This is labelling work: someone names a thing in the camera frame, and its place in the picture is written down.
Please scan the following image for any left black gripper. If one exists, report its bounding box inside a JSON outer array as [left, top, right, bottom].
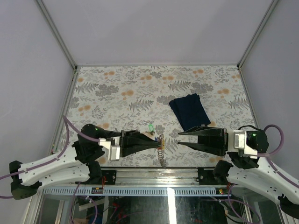
[[107, 131, 163, 158]]

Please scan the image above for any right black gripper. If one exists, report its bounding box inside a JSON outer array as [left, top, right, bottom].
[[177, 124, 233, 156]]

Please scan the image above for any green key tag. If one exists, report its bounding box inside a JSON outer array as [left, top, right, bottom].
[[146, 124, 155, 136]]

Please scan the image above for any metal keyring with yellow handle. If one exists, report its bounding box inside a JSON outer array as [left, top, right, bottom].
[[155, 134, 166, 168]]

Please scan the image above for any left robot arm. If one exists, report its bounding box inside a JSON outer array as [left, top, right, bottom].
[[9, 124, 162, 200]]

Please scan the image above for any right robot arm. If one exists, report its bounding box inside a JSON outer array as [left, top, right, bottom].
[[181, 126, 299, 218]]

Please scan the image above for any dark blue folded cloth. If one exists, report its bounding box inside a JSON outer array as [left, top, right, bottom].
[[169, 93, 211, 131]]

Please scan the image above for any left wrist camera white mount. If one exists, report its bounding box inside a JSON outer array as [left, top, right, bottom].
[[99, 137, 121, 161]]

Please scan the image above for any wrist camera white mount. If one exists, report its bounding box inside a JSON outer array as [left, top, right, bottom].
[[99, 137, 121, 161], [227, 130, 258, 159]]

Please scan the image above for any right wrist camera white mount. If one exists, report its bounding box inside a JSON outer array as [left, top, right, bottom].
[[227, 130, 258, 159]]

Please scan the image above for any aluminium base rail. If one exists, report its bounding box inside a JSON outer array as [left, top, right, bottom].
[[39, 167, 236, 186]]

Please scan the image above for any slotted grey cable duct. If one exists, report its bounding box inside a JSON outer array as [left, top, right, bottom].
[[43, 185, 217, 196]]

